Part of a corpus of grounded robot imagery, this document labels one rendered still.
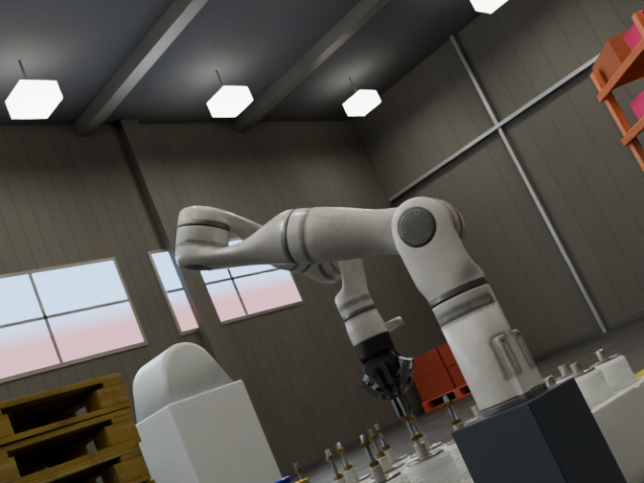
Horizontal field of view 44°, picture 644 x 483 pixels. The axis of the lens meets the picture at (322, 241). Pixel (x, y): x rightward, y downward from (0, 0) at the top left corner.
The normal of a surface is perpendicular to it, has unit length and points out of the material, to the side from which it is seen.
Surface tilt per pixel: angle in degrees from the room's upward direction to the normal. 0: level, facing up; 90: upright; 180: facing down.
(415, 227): 92
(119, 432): 90
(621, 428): 90
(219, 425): 90
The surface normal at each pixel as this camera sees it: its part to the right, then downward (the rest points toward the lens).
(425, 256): -0.48, 0.06
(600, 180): -0.66, 0.12
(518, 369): 0.63, -0.44
